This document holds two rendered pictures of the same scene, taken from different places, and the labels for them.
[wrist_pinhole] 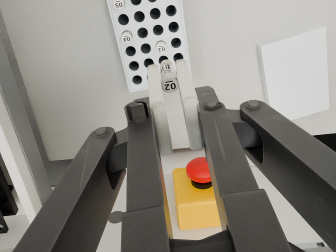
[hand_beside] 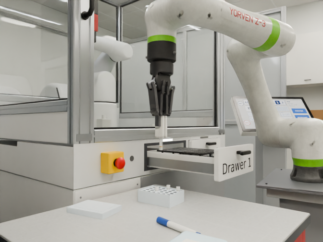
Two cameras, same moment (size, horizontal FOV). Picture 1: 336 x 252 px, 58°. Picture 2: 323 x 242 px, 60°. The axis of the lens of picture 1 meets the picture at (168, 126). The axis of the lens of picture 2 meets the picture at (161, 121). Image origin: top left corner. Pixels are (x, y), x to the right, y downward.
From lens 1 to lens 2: 0.86 m
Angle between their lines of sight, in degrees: 73
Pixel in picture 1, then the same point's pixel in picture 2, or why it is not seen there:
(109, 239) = (132, 149)
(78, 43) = not seen: hidden behind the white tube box
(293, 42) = (110, 208)
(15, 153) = (170, 155)
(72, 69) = not seen: hidden behind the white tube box
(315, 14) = (107, 220)
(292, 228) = (84, 150)
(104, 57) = not seen: hidden behind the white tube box
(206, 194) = (116, 155)
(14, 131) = (174, 159)
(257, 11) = (132, 213)
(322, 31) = (101, 212)
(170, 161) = (115, 190)
